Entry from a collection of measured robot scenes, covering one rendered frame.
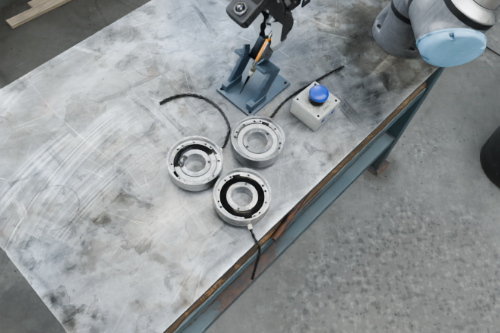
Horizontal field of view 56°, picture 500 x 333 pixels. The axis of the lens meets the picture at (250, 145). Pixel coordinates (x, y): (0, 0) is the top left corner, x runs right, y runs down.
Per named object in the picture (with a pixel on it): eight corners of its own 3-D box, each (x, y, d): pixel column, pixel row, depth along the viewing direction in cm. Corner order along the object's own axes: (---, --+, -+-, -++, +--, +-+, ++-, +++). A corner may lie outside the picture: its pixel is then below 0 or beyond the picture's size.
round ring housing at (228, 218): (207, 183, 90) (207, 174, 87) (260, 172, 92) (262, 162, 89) (220, 235, 85) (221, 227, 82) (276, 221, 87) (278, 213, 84)
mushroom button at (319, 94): (315, 117, 97) (321, 102, 93) (301, 105, 98) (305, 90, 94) (328, 105, 99) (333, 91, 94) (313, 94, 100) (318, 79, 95)
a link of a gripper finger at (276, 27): (300, 45, 95) (303, 7, 88) (280, 61, 93) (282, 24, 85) (288, 38, 97) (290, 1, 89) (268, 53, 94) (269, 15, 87)
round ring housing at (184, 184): (187, 204, 88) (186, 195, 84) (158, 163, 92) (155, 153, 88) (234, 175, 92) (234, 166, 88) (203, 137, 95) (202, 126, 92)
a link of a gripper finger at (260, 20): (277, 30, 97) (288, -2, 89) (258, 45, 95) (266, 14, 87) (267, 21, 98) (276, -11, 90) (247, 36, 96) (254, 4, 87)
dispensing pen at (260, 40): (229, 90, 98) (266, 18, 90) (240, 88, 102) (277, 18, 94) (236, 96, 97) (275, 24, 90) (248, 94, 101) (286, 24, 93)
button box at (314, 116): (315, 132, 98) (319, 119, 94) (289, 111, 100) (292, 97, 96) (339, 111, 101) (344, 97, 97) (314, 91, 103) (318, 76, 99)
